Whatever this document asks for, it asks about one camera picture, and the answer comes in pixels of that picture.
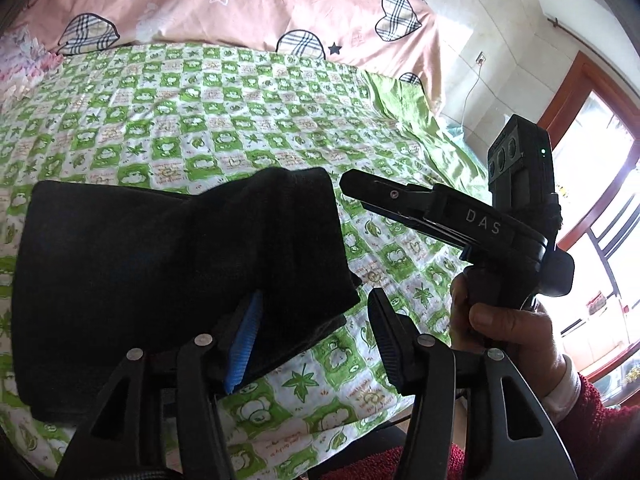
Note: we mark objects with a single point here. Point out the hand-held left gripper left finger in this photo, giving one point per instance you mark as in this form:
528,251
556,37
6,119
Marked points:
245,342

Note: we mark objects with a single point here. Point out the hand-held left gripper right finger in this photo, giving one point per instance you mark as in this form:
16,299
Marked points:
387,340

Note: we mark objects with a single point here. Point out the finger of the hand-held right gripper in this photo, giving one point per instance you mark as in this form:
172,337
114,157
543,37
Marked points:
430,227
380,191

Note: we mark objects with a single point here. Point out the black pants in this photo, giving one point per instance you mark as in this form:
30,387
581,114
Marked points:
150,260

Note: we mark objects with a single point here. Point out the person's right forearm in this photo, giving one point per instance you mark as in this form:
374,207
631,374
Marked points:
595,425

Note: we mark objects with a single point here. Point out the person's right hand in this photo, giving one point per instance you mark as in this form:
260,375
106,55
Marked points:
520,340

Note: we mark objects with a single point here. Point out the person's red sweater body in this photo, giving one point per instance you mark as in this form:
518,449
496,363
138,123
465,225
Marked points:
435,467

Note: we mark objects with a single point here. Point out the curtain rod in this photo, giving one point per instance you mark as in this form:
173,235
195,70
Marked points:
590,50

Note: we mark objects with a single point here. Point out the green checkered bed sheet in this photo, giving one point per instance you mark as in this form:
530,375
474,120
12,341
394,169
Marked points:
200,110

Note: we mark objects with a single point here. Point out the pink quilt with plaid hearts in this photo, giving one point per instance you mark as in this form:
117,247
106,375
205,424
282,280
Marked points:
250,5

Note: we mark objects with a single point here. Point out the pale floral cloth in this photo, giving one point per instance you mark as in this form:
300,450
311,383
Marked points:
20,65

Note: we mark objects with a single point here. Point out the wooden window frame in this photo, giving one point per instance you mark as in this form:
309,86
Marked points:
565,95

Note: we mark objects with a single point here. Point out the white wall socket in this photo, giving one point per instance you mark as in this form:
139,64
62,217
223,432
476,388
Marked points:
481,58

